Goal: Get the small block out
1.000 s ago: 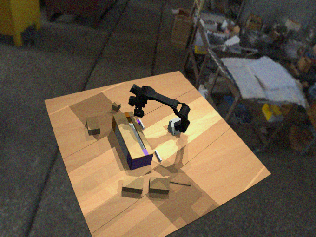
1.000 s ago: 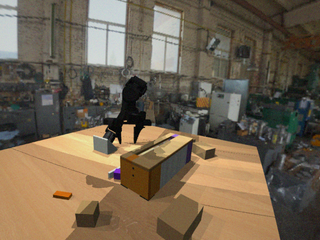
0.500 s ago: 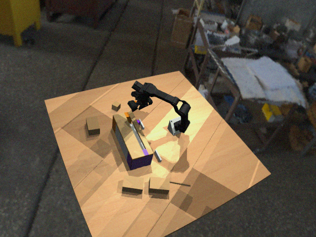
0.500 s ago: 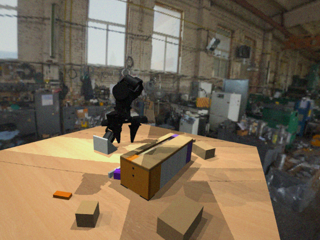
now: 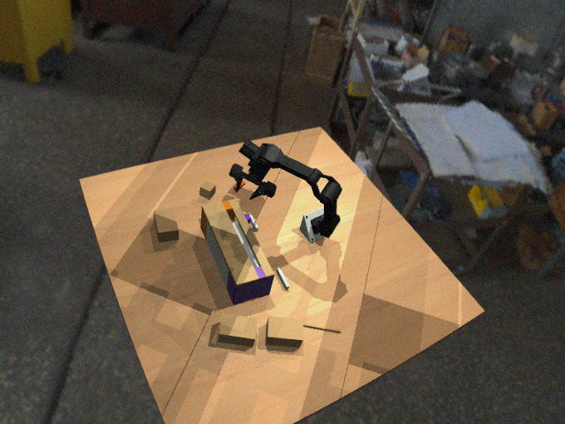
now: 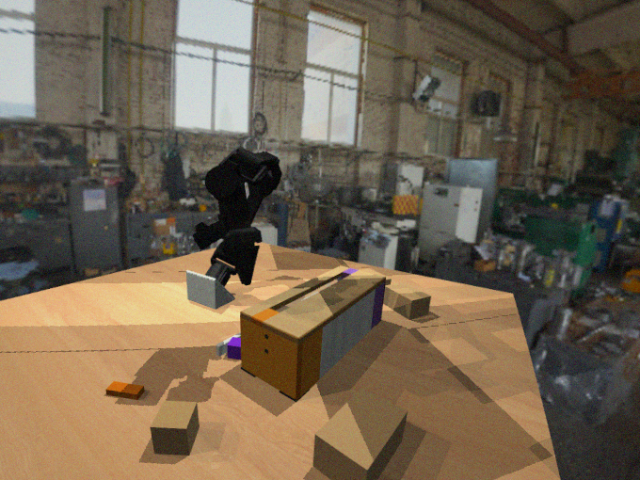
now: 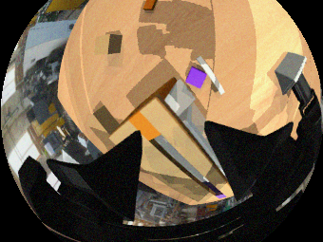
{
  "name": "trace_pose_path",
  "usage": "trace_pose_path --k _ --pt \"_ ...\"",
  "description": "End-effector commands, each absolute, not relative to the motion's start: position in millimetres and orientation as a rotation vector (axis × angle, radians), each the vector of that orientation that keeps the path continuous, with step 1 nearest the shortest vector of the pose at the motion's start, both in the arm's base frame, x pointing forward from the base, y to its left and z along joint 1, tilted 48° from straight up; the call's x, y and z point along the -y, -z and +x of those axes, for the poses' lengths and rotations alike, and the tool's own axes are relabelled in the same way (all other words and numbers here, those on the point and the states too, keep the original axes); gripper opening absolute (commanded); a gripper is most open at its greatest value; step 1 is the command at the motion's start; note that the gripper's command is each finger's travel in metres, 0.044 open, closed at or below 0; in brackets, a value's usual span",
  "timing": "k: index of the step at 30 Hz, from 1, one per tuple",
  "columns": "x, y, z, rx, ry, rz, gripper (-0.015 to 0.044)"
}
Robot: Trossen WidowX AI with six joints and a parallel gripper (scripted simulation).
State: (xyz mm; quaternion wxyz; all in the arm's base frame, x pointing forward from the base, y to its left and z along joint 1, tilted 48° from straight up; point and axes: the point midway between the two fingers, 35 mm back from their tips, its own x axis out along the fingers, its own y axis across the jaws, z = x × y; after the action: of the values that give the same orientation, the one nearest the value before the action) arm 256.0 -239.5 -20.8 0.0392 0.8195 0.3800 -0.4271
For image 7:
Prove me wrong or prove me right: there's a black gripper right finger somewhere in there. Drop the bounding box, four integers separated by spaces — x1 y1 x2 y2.
204 121 294 202

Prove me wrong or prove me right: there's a small orange block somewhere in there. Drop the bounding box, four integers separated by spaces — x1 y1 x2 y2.
142 0 158 10

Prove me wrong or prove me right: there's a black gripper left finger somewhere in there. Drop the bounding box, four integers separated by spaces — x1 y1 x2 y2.
47 131 143 222

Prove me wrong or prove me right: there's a small purple block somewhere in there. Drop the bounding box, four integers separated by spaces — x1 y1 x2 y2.
185 66 206 88

